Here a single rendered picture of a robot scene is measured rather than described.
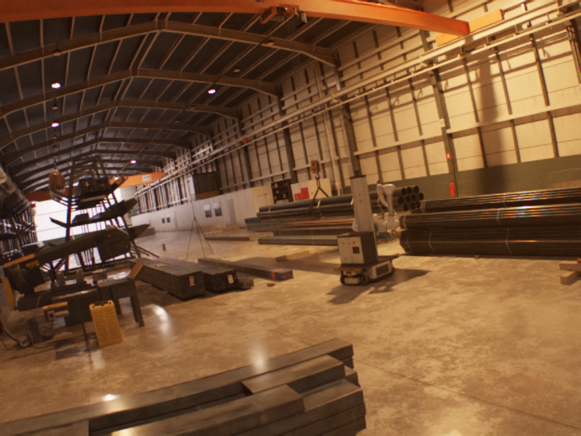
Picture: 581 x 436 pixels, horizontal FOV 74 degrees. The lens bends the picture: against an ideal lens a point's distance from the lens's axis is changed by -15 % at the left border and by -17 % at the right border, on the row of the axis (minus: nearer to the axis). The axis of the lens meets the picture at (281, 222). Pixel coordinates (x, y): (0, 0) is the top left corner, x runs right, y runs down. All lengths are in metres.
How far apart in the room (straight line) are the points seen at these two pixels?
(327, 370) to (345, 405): 0.31
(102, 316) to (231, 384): 3.80
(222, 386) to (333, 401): 0.75
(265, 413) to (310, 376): 0.50
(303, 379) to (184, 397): 0.78
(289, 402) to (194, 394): 0.70
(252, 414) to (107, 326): 4.32
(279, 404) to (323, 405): 0.29
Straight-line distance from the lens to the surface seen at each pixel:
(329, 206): 9.81
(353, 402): 2.87
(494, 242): 8.18
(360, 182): 7.74
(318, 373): 2.99
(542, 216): 7.74
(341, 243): 7.66
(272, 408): 2.62
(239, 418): 2.57
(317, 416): 2.77
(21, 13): 9.97
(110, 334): 6.66
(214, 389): 3.05
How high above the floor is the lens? 1.64
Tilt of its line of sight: 3 degrees down
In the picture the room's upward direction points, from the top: 10 degrees counter-clockwise
